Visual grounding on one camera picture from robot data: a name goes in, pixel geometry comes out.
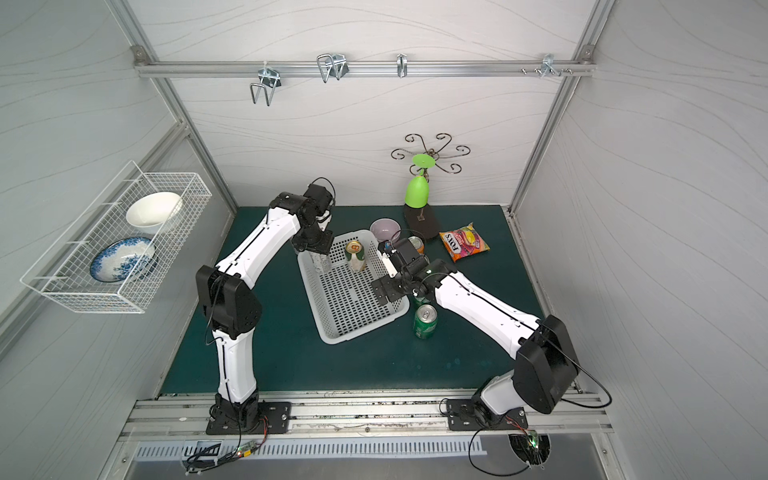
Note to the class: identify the green plastic goblet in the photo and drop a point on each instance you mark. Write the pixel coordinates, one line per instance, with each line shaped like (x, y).
(417, 190)

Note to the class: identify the pink ceramic cup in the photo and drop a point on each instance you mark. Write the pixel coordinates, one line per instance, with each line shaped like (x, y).
(385, 229)

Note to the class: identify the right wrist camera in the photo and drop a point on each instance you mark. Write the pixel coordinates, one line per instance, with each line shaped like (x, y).
(401, 258)

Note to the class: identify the double metal hook middle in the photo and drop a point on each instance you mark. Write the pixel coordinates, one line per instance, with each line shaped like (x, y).
(332, 65)

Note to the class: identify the Fox's fruits candy bag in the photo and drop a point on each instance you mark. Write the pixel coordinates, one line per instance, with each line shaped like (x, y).
(463, 242)

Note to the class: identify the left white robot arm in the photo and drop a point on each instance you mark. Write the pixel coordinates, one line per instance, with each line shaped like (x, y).
(225, 290)

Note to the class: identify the white wire wall basket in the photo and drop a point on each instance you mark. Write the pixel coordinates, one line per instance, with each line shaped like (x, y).
(61, 274)

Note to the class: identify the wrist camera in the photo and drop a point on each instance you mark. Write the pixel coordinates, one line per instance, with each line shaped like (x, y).
(322, 198)
(401, 258)

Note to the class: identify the orange Fanta can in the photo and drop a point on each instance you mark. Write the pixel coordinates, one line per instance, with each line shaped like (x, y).
(417, 243)

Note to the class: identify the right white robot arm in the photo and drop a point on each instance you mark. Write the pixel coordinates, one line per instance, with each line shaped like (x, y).
(543, 353)

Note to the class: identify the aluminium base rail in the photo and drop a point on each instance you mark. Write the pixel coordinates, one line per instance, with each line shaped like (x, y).
(349, 413)

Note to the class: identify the single metal hook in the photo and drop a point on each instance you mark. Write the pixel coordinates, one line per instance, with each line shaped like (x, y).
(401, 65)

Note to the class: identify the blue patterned plate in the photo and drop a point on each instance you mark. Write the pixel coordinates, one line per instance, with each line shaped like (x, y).
(128, 257)

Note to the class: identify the green gold beer can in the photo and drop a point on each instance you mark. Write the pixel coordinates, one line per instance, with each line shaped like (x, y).
(355, 256)

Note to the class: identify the double metal hook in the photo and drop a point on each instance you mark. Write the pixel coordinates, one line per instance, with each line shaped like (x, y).
(332, 65)
(268, 80)

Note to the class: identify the double metal hook left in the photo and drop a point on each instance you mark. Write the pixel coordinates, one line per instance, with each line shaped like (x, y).
(268, 80)

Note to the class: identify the dark oval stand base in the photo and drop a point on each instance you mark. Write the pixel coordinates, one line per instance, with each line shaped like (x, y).
(422, 222)

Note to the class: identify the black scrolled metal rack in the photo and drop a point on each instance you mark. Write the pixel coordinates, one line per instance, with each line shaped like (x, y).
(444, 156)

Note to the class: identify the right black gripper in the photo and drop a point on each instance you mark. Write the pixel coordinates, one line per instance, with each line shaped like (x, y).
(389, 287)

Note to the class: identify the white Monster energy can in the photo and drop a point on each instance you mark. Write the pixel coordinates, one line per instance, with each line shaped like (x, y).
(321, 263)

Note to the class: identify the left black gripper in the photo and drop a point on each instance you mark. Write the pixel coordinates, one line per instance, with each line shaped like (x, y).
(313, 243)

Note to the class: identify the green soda can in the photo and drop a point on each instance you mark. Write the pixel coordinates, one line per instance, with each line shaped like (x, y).
(419, 301)
(425, 321)

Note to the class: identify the aluminium wall rail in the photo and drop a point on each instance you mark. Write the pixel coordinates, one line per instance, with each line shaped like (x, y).
(581, 66)

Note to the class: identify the white ceramic bowl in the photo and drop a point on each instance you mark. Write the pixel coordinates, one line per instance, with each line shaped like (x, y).
(156, 212)

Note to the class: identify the white perforated plastic basket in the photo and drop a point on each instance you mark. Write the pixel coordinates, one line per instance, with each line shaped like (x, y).
(342, 301)

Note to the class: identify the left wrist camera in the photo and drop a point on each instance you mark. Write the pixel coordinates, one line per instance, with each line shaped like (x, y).
(322, 198)

